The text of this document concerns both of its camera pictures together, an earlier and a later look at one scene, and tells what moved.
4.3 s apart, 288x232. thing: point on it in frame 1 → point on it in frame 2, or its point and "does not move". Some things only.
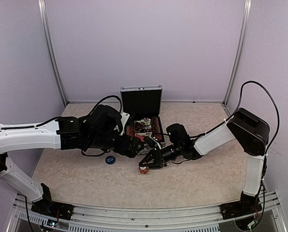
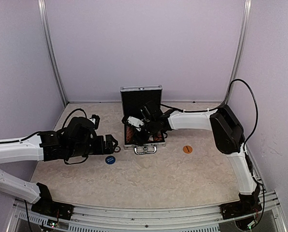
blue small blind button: (110, 159) does not move
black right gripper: (160, 159) → (138, 137)
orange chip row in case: (129, 130) does not move
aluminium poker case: (144, 104) does not move
